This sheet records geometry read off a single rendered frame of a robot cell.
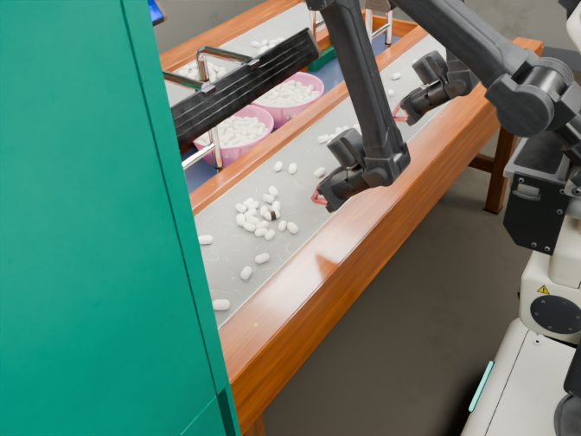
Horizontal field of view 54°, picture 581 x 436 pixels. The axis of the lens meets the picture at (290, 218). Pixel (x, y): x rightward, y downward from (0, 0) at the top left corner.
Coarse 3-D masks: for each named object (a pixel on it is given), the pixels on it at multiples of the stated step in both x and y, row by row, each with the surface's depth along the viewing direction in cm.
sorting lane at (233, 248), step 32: (320, 128) 177; (416, 128) 174; (288, 160) 164; (320, 160) 163; (256, 192) 153; (288, 192) 152; (224, 224) 143; (320, 224) 141; (224, 256) 134; (256, 256) 134; (288, 256) 133; (224, 288) 126; (256, 288) 126; (224, 320) 119
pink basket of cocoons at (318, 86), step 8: (288, 80) 204; (296, 80) 203; (304, 80) 202; (312, 80) 200; (320, 80) 196; (320, 88) 195; (320, 96) 188; (256, 104) 186; (304, 104) 184; (272, 112) 186; (280, 112) 185; (288, 112) 185; (296, 112) 186; (280, 120) 188; (288, 120) 188
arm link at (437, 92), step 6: (438, 78) 139; (432, 84) 143; (438, 84) 140; (444, 84) 139; (432, 90) 141; (438, 90) 140; (444, 90) 139; (426, 96) 144; (432, 96) 142; (438, 96) 141; (444, 96) 140; (432, 102) 143; (438, 102) 142; (444, 102) 142
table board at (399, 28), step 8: (376, 16) 247; (384, 16) 247; (376, 24) 249; (392, 24) 245; (400, 24) 242; (408, 24) 240; (416, 24) 238; (384, 32) 249; (392, 32) 247; (400, 32) 244; (408, 32) 242
